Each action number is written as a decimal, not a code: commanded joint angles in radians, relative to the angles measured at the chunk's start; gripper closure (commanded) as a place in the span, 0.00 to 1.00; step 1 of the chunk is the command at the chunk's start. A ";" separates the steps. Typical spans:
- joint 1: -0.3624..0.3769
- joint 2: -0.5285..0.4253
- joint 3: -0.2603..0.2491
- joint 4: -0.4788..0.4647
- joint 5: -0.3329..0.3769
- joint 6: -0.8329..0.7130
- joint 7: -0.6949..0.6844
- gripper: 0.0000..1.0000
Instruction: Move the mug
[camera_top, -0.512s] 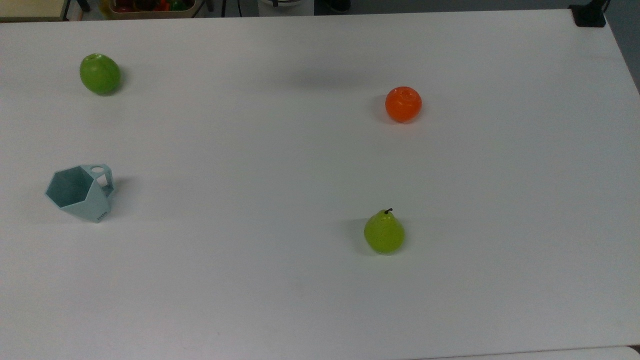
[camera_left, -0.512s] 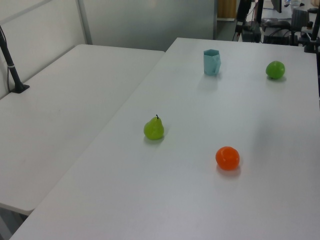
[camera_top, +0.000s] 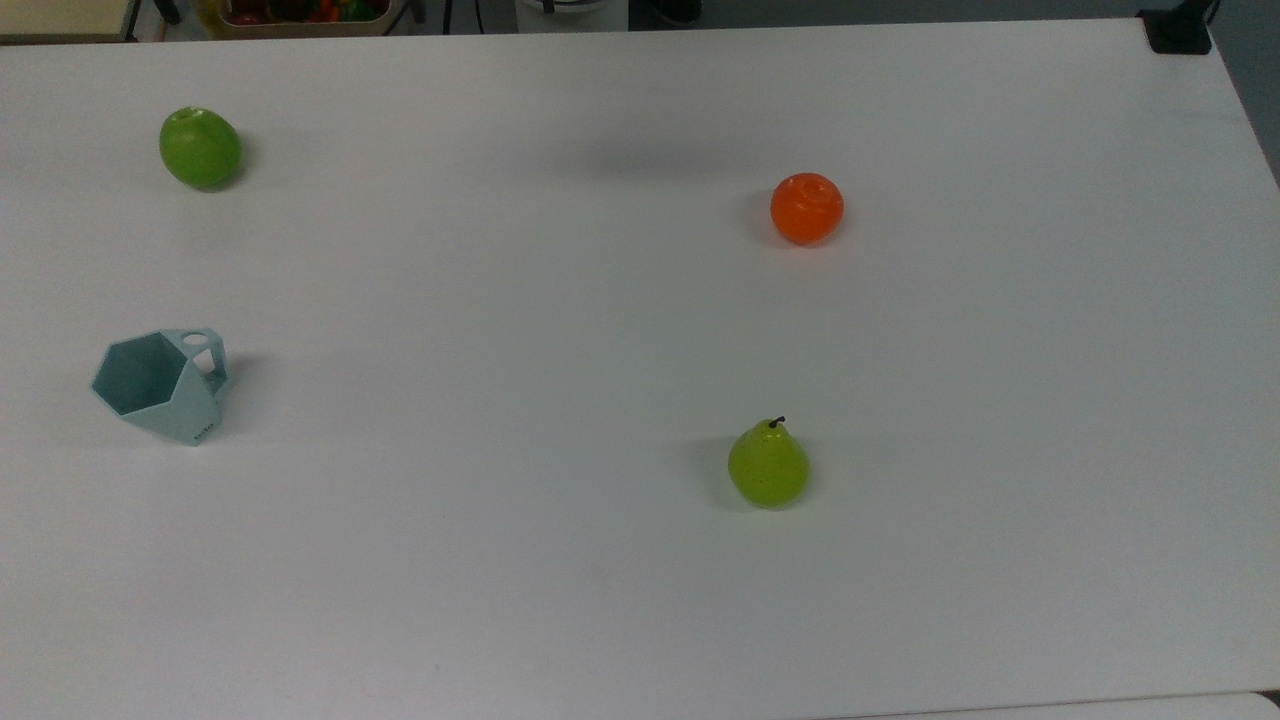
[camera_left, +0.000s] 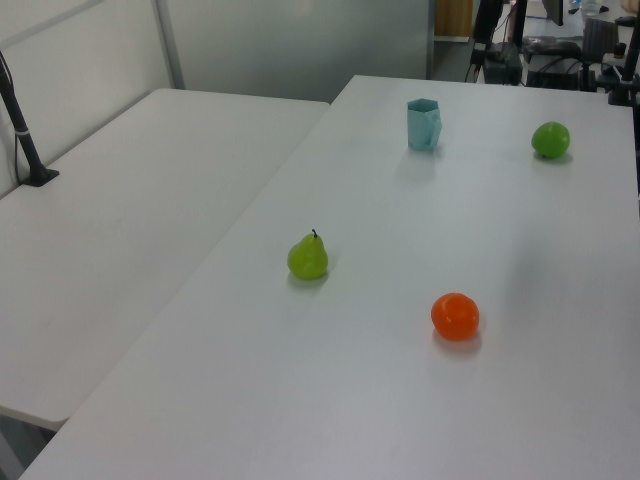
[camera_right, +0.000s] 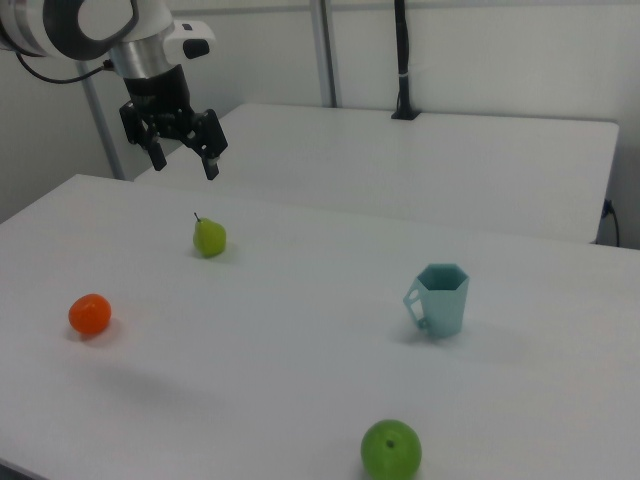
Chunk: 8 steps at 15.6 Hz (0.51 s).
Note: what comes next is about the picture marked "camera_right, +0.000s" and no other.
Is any black camera pole with base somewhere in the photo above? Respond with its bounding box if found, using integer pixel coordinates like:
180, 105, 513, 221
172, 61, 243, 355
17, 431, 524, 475
390, 0, 421, 121

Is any light blue hexagonal mug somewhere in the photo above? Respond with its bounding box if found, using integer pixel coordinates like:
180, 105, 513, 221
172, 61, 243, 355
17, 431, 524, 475
402, 263, 471, 339

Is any aluminium frame post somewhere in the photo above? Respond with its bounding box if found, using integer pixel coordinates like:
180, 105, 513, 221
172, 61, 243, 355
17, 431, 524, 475
79, 79, 126, 181
308, 0, 341, 108

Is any white side table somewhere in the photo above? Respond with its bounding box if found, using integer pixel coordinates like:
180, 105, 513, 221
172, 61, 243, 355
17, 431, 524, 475
133, 102, 621, 246

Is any green toy apple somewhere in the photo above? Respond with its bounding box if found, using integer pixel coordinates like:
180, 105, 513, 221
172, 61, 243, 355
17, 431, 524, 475
360, 418, 423, 480

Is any black cable at table edge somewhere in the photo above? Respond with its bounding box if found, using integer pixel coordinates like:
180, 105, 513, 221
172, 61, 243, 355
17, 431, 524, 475
602, 198, 621, 247

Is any orange toy tangerine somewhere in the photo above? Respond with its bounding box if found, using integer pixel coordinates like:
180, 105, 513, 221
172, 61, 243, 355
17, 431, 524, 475
68, 293, 113, 335

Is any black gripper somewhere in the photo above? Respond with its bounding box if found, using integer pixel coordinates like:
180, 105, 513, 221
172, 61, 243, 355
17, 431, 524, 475
118, 64, 230, 181

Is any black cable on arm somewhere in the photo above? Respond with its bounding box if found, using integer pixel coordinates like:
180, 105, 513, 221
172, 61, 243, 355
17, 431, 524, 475
13, 49, 114, 86

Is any green toy pear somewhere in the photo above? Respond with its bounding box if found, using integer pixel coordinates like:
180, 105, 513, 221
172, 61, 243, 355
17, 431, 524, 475
193, 212, 228, 259

